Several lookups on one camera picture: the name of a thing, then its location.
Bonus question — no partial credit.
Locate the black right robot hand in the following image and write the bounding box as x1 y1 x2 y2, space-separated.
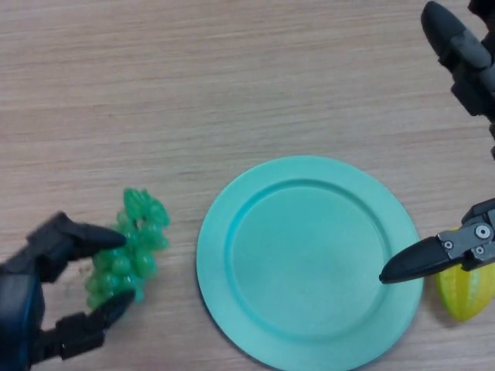
378 0 495 285

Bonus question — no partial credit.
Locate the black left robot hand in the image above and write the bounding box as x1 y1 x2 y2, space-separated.
0 210 136 371

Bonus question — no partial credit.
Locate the green grapes bunch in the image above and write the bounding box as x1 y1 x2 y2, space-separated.
84 187 171 310

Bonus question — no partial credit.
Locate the teal round plate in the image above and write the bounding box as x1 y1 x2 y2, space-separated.
196 155 425 371

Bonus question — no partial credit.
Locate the yellow starfruit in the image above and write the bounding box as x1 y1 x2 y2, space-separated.
435 265 495 322

